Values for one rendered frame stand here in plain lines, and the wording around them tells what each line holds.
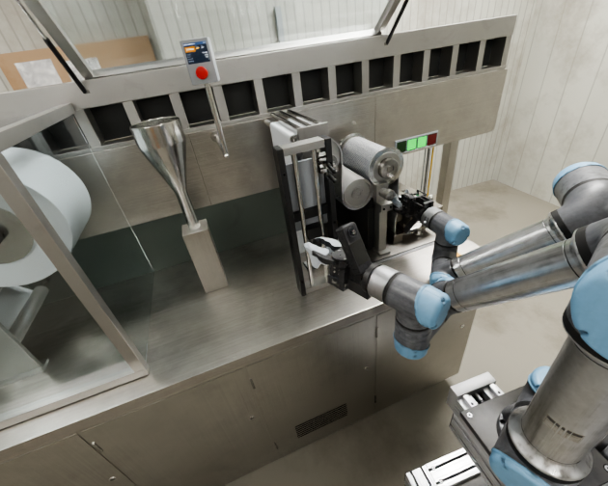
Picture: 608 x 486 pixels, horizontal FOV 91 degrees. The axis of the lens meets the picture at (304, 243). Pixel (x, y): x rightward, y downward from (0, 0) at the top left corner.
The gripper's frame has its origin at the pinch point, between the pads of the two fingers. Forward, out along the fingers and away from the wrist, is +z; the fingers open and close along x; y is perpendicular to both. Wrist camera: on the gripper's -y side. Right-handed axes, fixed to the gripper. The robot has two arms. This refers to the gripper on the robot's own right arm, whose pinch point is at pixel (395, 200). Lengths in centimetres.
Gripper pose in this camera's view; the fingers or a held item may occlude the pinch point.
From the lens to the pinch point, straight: 129.3
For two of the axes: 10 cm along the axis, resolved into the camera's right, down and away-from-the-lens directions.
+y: -1.2, -8.2, -5.5
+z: -3.5, -4.9, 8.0
